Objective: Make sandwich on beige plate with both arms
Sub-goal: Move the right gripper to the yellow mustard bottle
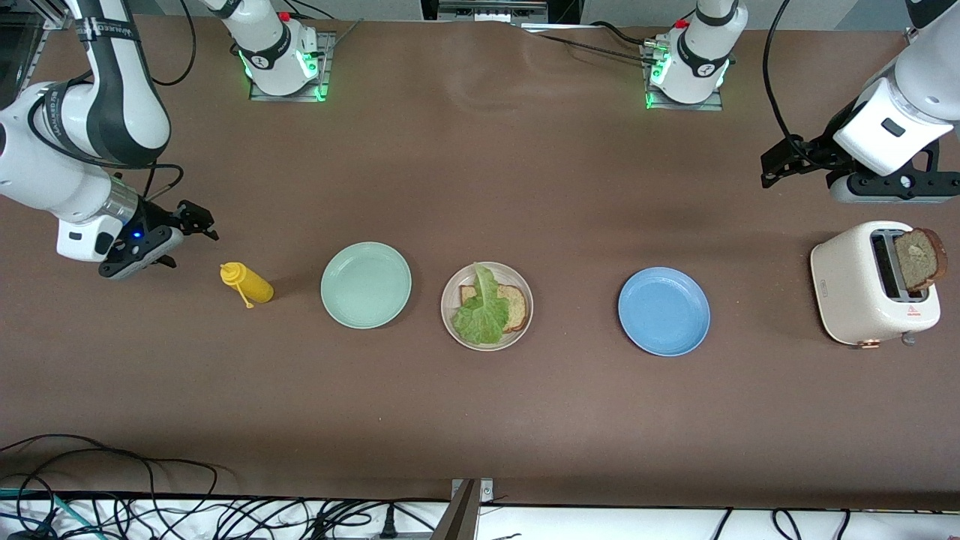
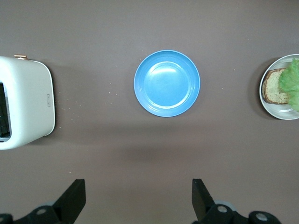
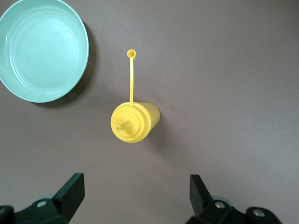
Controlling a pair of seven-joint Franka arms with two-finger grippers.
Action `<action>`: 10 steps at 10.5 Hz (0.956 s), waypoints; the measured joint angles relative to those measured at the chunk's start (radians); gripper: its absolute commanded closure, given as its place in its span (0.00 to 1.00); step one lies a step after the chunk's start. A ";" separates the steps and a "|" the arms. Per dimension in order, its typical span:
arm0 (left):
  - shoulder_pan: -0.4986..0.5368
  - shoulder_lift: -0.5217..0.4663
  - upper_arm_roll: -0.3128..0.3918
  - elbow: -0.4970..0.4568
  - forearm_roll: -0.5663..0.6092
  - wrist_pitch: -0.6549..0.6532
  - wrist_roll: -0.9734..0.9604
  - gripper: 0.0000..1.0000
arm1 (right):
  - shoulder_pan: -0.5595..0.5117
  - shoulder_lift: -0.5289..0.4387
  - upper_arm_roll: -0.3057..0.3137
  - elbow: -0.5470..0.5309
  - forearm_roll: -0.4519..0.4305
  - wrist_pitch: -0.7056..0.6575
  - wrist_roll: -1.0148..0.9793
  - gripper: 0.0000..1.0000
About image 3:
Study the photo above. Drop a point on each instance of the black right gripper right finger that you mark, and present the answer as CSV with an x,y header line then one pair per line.
x,y
205,205

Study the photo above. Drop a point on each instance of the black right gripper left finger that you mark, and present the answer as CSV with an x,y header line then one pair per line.
x,y
65,200

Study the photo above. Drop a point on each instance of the yellow mustard squeeze bottle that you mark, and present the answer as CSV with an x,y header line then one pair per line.
x,y
133,123

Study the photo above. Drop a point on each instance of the mint green plate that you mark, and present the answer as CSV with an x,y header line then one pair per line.
x,y
42,51

